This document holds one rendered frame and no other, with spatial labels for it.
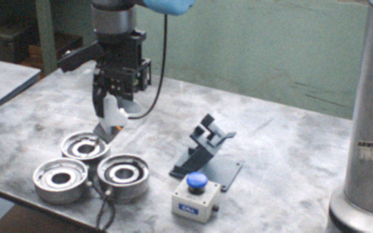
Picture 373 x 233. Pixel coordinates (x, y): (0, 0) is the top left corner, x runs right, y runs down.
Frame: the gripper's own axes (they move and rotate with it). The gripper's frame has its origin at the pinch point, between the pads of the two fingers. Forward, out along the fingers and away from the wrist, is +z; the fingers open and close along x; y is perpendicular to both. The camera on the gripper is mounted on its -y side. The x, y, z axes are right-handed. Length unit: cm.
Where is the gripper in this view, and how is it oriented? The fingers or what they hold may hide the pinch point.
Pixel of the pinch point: (110, 124)
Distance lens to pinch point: 99.0
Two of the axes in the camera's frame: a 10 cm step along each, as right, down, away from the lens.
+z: 0.0, 8.5, 5.3
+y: 9.0, 2.3, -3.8
